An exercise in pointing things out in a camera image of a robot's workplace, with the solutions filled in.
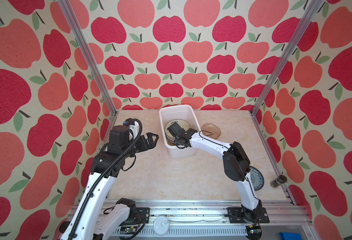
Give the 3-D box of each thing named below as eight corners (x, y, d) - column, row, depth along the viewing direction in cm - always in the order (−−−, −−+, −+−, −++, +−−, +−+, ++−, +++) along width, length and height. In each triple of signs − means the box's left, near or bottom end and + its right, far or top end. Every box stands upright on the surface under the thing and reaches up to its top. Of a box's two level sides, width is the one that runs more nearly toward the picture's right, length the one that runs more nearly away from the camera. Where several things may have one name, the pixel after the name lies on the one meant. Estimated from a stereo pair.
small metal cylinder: (269, 186, 86) (279, 180, 77) (270, 180, 88) (280, 173, 79) (275, 189, 85) (286, 183, 76) (276, 183, 87) (287, 176, 78)
